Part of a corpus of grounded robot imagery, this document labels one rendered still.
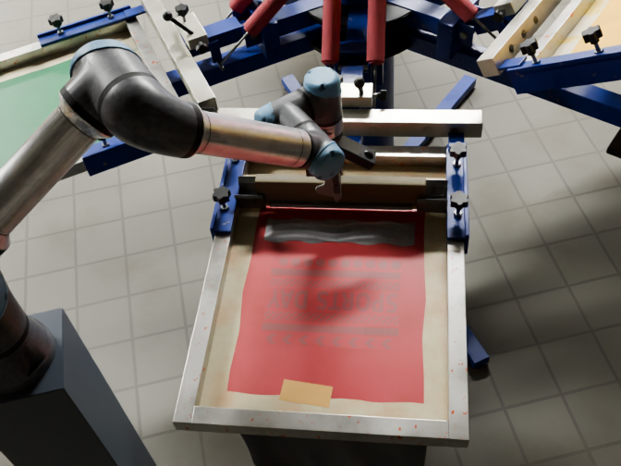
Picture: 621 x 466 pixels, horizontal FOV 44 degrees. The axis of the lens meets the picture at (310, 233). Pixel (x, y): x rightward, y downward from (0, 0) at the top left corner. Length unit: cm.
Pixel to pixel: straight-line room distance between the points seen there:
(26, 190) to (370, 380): 77
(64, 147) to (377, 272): 78
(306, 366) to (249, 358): 12
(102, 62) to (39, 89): 113
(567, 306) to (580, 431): 48
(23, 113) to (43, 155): 102
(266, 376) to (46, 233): 189
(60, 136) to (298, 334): 67
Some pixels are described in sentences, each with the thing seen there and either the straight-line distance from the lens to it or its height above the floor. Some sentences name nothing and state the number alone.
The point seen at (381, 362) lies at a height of 96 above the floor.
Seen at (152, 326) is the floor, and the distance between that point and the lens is 296.
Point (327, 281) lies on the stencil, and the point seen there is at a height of 96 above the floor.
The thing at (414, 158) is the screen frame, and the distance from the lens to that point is 198.
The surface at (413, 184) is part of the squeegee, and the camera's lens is 182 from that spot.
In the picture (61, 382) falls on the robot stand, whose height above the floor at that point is 120.
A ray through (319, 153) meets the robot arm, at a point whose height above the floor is 135.
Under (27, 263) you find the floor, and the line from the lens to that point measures 333.
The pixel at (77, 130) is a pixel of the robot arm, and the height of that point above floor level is 153.
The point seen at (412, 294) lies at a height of 96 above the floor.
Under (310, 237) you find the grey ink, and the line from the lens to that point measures 185.
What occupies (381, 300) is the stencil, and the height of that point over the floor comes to 96.
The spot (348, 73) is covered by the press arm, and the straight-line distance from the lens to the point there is 214.
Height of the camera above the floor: 240
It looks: 51 degrees down
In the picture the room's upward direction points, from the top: 7 degrees counter-clockwise
